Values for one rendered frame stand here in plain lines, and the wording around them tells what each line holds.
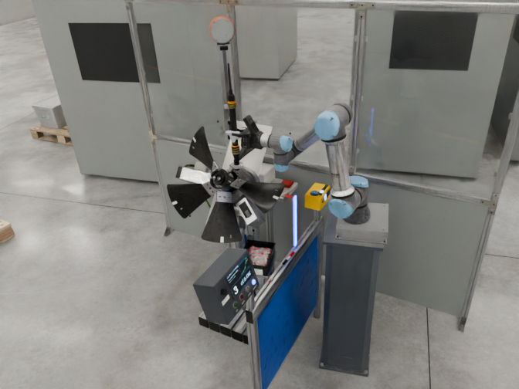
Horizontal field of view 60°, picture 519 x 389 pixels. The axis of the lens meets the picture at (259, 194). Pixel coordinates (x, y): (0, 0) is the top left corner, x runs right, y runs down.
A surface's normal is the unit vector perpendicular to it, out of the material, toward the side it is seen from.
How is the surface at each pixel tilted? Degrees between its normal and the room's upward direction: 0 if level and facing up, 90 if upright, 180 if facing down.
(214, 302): 90
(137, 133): 90
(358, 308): 90
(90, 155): 90
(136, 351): 0
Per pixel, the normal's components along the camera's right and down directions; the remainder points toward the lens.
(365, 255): -0.25, 0.51
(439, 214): -0.48, 0.47
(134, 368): -0.04, -0.86
